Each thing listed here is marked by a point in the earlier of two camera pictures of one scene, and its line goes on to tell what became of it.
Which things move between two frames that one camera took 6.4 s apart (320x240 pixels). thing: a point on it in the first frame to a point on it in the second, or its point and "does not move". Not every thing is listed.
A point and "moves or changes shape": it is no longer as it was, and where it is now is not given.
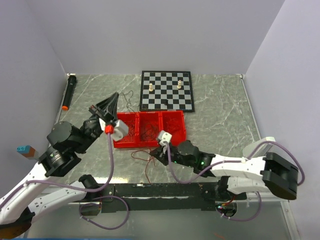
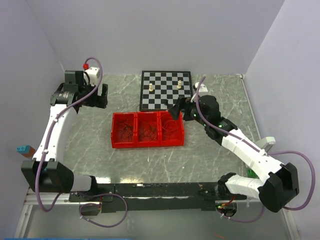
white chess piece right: [179, 86] does not move
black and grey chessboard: [163, 90] does not move
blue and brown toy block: [27, 150] does not move
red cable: [172, 123] moves or changes shape
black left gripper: [106, 110] to [99, 101]
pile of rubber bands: [149, 132] moves or changes shape
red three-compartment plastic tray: [144, 128] does not move
